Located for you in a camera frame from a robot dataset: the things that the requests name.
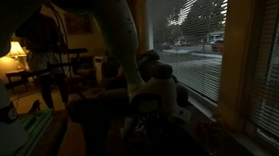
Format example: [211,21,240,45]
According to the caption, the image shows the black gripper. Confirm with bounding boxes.
[135,109,172,137]

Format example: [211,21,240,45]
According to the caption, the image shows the red parked car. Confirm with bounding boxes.
[210,38,226,54]

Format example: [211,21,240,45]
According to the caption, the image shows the grey sofa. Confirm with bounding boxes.
[65,78,196,156]

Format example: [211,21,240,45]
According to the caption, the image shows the dark upholstered chair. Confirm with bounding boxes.
[67,54,100,91]

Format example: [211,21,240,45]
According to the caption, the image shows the wide window blind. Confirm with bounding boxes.
[145,0,240,109]

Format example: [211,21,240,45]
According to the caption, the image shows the green lit device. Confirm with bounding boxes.
[10,108,73,156]

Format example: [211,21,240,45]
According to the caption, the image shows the small dark clamp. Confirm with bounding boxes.
[27,99,43,115]

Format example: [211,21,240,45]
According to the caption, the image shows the large green tree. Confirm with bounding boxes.
[178,0,227,41]

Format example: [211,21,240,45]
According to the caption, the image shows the long black boom bar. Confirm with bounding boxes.
[3,61,83,91]

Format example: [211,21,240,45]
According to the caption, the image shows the person in purple shirt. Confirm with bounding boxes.
[13,10,74,112]

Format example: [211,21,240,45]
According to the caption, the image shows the narrow window blind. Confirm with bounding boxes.
[234,0,279,156]

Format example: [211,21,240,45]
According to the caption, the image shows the dark wooden side table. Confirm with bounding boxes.
[5,70,32,95]

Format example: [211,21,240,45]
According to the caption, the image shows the table lamp with shade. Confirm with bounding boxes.
[6,40,29,72]

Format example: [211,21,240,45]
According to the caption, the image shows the black bar camera on stand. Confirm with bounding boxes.
[66,47,91,75]

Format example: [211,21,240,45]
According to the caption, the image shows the metal rail base plate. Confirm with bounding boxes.
[0,108,58,156]

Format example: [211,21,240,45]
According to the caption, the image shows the large framed wall picture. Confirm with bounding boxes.
[63,11,94,37]

